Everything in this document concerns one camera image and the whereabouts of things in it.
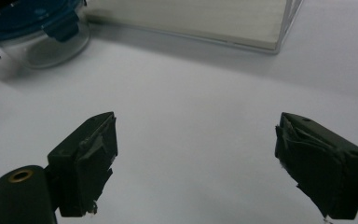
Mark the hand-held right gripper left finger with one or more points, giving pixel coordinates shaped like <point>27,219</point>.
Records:
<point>84,168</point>

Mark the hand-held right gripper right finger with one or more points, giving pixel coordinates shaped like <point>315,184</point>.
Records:
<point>320,168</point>

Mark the clear round container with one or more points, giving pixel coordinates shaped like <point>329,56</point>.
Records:
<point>48,46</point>

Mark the clear container with blue lid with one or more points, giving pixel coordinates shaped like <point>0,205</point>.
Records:
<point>28,21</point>

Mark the clear rectangular box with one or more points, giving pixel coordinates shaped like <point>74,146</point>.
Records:
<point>199,21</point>

